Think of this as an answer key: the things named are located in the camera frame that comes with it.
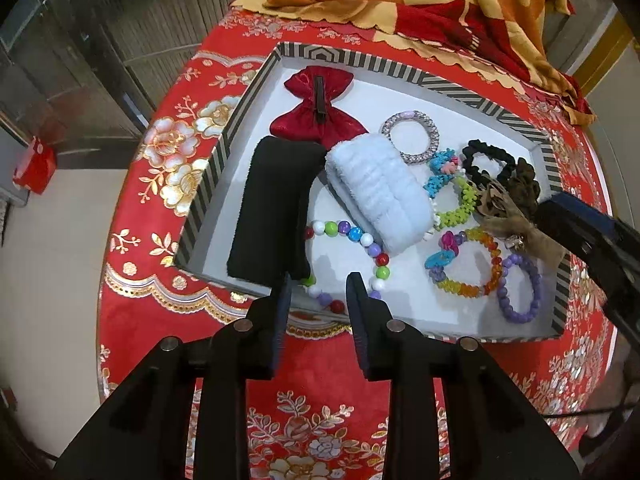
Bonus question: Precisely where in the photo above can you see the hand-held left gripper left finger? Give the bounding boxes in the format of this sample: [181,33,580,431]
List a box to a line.
[52,272,292,480]

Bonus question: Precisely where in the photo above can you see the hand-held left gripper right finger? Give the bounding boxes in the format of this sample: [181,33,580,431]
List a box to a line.
[346,272,581,480]

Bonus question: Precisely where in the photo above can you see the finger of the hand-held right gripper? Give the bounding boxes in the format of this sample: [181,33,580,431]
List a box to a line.
[532,194,640,341]

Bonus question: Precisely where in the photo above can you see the striped cardboard box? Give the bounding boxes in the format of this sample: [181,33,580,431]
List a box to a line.
[174,42,574,346]

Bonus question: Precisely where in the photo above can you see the leopard print ribbon scrunchie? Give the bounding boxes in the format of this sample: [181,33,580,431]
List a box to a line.
[474,182,572,264]

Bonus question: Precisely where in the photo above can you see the brown scrunchie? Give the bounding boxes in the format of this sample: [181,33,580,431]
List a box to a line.
[475,157,542,222]

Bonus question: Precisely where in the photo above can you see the multicolour round bead bracelet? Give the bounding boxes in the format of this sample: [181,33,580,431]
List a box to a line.
[300,218,392,314]

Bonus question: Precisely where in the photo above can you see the rainbow crystal bracelet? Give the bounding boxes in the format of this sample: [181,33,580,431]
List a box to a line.
[424,227,505,299]

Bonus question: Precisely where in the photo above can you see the blue green flower bracelet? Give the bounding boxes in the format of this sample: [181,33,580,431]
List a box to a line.
[423,148,477,233]

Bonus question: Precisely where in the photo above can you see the black scrunchie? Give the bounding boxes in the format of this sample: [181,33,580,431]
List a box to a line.
[460,139,519,187]

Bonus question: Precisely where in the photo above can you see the light blue fluffy headband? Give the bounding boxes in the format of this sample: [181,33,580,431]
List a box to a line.
[324,131,435,256]

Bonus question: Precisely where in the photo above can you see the silver rhinestone bracelet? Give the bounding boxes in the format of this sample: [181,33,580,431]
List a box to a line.
[381,109,440,165]

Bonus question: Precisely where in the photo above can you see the red satin bow hair clip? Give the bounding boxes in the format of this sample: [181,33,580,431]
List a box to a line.
[270,66,369,149]

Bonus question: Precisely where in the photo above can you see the black fabric headband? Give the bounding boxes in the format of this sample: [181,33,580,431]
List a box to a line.
[226,136,327,284]

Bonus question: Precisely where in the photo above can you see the red floral tablecloth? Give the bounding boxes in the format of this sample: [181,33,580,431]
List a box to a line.
[97,4,619,480]

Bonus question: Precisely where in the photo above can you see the red gift box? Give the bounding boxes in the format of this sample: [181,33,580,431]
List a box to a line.
[12,135,57,195]

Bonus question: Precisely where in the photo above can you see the purple bead bracelet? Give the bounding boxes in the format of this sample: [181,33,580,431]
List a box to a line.
[496,253,544,324]

